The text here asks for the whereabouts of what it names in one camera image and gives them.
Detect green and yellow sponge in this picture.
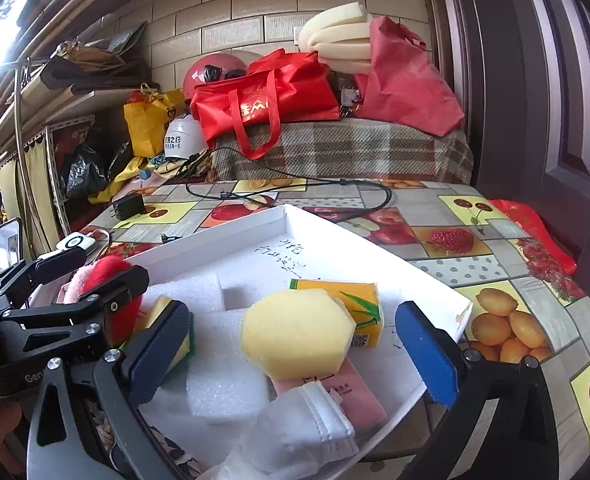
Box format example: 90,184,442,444
134,295,196,363

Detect white foam tray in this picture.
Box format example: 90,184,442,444
120,203,474,478

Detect round yellow sponge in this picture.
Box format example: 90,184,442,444
241,287,356,382

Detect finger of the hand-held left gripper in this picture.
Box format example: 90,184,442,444
0,264,152,343
0,246,89,311

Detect wooden storage shelf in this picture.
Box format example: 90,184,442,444
0,35,150,241

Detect fruit print tablecloth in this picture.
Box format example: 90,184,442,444
75,177,590,480

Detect red tote bag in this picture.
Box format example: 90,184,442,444
190,49,340,161

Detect chrome tube rack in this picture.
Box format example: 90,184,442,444
12,57,40,206

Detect red nonwoven bag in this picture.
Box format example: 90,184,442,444
355,16,466,137

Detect red plush toy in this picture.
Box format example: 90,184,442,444
81,255,144,348

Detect large white foam block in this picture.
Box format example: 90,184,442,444
142,271,226,313

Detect pink tissue packet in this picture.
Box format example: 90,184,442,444
274,360,388,428

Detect plaid blanket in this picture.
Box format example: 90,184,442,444
210,119,476,185

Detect red helmet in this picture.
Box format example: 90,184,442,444
182,52,260,101

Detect yellow shopping bag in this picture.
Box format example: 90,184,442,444
123,85,186,158

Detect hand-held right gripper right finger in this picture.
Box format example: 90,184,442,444
395,301,560,480

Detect black charger adapter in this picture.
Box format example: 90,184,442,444
112,195,146,222

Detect dark brown door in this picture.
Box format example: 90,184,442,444
417,0,590,311

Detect smartphone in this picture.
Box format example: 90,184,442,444
0,217,24,267

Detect cream foam sheet bundle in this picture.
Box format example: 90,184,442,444
297,1,376,76

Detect yellow cloth curtain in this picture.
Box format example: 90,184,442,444
0,130,56,256

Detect small white foam block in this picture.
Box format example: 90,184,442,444
185,307,276,418

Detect yellow plastic cloth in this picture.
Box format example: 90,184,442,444
87,155,210,206

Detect yellow tissue packet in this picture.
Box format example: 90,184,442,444
289,278,384,349

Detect white power bank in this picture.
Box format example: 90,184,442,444
56,231,98,255

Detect black cable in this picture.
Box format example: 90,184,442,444
185,147,393,223

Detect brown paper bags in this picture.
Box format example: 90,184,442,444
40,20,150,91

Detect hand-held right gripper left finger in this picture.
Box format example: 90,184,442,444
27,300,196,480

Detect black plastic bag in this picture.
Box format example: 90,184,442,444
60,140,130,201

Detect red plastic bag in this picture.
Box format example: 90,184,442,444
487,199,578,276

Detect white helmet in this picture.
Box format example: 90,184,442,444
164,115,210,158

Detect white face mask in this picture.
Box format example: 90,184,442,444
222,380,360,478

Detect black and white patterned cloth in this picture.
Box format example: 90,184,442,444
87,400,200,476

